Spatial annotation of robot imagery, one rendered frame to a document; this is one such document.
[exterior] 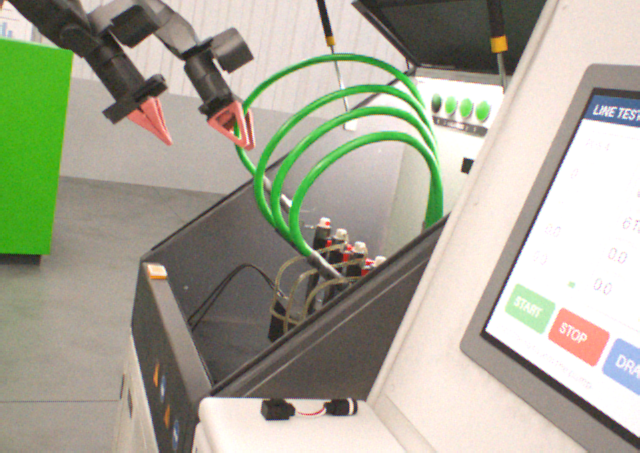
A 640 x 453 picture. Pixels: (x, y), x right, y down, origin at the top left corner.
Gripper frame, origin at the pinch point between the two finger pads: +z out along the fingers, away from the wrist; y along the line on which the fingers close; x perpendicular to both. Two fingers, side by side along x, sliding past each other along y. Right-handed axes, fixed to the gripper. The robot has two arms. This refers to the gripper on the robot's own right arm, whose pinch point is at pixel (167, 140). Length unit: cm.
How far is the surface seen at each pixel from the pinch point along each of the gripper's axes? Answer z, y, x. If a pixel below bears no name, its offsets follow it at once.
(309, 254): 23.8, 9.8, -18.9
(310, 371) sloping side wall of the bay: 34.1, 2.3, -29.0
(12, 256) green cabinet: -2, -170, 306
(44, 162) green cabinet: -35, -121, 308
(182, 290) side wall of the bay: 26.7, -22.4, 33.1
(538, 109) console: 22, 43, -32
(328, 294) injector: 35.5, 6.4, -0.7
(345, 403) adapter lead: 38, 4, -33
